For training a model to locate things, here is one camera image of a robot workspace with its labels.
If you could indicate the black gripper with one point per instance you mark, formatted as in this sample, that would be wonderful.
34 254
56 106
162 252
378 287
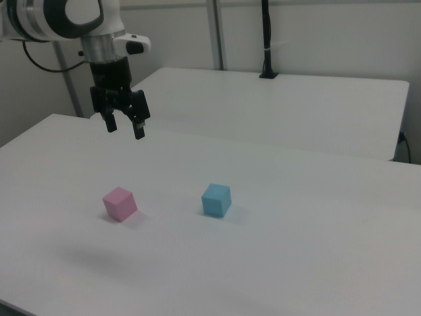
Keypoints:
110 93

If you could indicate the blue foam cube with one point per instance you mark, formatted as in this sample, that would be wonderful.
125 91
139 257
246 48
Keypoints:
215 204

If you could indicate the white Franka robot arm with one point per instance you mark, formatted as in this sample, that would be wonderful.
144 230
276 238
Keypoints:
49 16

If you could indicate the pink foam cube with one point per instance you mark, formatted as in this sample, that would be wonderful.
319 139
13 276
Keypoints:
119 204

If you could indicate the white side table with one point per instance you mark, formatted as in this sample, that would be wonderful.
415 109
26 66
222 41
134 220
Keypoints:
279 112

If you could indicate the grey aluminium frame post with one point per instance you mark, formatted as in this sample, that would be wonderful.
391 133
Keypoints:
217 33
67 79

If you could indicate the black camera stand pole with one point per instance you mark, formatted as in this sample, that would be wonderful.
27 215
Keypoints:
268 39

